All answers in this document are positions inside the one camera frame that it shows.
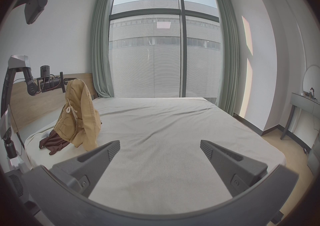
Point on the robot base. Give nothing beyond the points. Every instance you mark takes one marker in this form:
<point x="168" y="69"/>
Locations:
<point x="15" y="182"/>

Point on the grey dressing table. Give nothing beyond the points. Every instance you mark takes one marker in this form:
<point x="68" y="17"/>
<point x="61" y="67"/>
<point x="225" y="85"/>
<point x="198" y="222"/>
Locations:
<point x="303" y="103"/>

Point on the brown garment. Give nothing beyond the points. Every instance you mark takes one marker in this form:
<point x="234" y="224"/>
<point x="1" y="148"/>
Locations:
<point x="56" y="142"/>

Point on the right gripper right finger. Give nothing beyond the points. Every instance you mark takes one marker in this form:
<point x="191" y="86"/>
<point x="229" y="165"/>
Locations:
<point x="236" y="167"/>

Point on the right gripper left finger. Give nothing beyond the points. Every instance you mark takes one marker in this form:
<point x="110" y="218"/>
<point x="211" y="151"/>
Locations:
<point x="80" y="169"/>

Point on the grey-green curtain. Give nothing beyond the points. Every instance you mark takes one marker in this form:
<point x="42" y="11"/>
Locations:
<point x="101" y="44"/>
<point x="228" y="57"/>

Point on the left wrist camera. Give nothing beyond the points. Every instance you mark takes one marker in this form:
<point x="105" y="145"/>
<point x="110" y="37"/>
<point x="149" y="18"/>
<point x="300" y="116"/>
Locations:
<point x="45" y="69"/>

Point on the window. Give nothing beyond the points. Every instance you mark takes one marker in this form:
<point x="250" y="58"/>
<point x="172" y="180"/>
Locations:
<point x="150" y="69"/>

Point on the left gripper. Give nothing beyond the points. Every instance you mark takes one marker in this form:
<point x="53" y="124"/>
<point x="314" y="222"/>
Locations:
<point x="51" y="84"/>

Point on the tan shorts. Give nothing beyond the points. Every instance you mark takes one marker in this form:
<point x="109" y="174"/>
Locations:
<point x="85" y="119"/>

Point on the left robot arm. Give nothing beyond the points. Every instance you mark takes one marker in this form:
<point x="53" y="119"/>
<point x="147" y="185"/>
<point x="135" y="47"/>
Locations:
<point x="18" y="61"/>

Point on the bed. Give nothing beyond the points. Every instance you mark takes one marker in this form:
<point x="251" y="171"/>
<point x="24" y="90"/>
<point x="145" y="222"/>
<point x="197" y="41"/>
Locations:
<point x="175" y="124"/>

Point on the round mirror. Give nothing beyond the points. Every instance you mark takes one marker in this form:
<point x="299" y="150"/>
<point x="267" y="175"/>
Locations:
<point x="312" y="79"/>

